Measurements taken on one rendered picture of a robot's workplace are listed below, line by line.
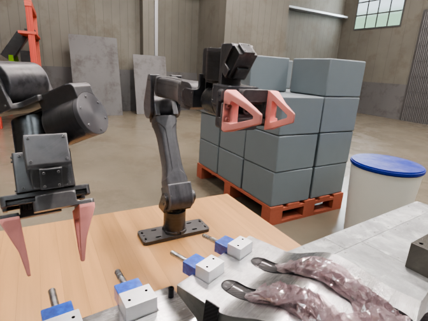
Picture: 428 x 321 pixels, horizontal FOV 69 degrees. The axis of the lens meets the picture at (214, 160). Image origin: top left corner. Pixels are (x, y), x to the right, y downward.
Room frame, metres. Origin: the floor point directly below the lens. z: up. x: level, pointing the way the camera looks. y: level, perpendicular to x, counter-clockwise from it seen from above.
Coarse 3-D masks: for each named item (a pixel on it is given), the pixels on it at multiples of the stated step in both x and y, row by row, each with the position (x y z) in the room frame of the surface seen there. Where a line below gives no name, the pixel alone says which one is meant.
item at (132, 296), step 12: (120, 276) 0.48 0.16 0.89; (120, 288) 0.43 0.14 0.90; (132, 288) 0.43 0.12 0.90; (144, 288) 0.42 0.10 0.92; (120, 300) 0.40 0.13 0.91; (132, 300) 0.39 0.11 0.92; (144, 300) 0.39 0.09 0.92; (156, 300) 0.40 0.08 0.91; (132, 312) 0.38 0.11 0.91; (144, 312) 0.39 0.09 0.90
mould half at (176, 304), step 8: (160, 296) 0.44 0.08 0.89; (176, 296) 0.44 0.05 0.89; (160, 304) 0.42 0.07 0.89; (168, 304) 0.42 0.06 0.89; (176, 304) 0.42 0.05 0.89; (184, 304) 0.42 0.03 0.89; (104, 312) 0.39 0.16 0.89; (112, 312) 0.39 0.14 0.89; (120, 312) 0.40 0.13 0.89; (160, 312) 0.40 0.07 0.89; (168, 312) 0.40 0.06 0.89; (176, 312) 0.40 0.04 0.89; (184, 312) 0.40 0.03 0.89; (88, 320) 0.38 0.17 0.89; (96, 320) 0.38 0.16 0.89; (104, 320) 0.38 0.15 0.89; (112, 320) 0.38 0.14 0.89; (120, 320) 0.38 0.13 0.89; (136, 320) 0.38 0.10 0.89; (144, 320) 0.38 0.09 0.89; (152, 320) 0.38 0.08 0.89; (160, 320) 0.38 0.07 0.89; (168, 320) 0.38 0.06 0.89; (176, 320) 0.39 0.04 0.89; (184, 320) 0.39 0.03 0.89; (192, 320) 0.39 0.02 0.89
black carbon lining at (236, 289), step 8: (256, 264) 0.60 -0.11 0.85; (264, 264) 0.60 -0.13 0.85; (272, 264) 0.60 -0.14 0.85; (272, 272) 0.56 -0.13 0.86; (232, 280) 0.53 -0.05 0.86; (224, 288) 0.51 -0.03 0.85; (232, 288) 0.52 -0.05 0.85; (240, 288) 0.52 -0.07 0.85; (248, 288) 0.51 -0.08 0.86; (240, 296) 0.49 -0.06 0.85; (400, 312) 0.45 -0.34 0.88; (424, 320) 0.41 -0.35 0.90
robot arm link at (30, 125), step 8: (32, 112) 0.41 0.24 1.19; (40, 112) 0.41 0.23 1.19; (16, 120) 0.40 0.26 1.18; (24, 120) 0.40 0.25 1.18; (32, 120) 0.40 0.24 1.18; (40, 120) 0.41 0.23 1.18; (16, 128) 0.40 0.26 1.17; (24, 128) 0.40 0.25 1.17; (32, 128) 0.40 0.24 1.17; (40, 128) 0.40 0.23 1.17; (16, 136) 0.40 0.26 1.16; (16, 144) 0.39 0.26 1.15; (16, 152) 0.39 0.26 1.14
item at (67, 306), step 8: (56, 296) 0.42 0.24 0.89; (56, 304) 0.40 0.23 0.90; (64, 304) 0.39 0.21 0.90; (72, 304) 0.39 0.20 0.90; (48, 312) 0.37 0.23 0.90; (56, 312) 0.37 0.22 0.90; (64, 312) 0.37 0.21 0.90; (72, 312) 0.36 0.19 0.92; (48, 320) 0.34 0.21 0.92; (56, 320) 0.35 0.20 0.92; (64, 320) 0.35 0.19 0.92; (72, 320) 0.35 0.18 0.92; (80, 320) 0.35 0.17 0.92
